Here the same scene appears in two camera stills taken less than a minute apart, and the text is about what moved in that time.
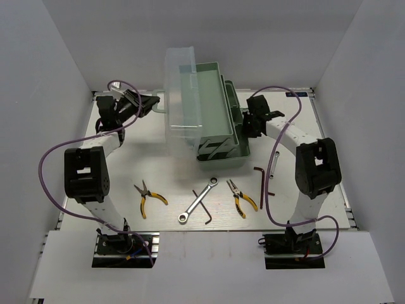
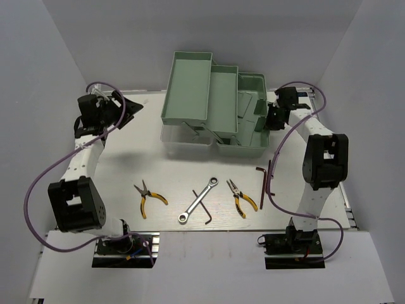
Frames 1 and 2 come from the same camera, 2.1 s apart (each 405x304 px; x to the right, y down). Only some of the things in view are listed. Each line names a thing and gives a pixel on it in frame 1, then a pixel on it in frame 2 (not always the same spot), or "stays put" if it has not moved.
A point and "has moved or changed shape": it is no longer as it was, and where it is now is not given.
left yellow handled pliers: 144,193 stays put
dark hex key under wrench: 205,209 stays put
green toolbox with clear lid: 203,110 has moved or changed shape
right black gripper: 246,132 -> 269,125
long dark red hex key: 262,183 stays put
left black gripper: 147,102 -> 131,107
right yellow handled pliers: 238,193 stays put
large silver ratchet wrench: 183,218 stays put
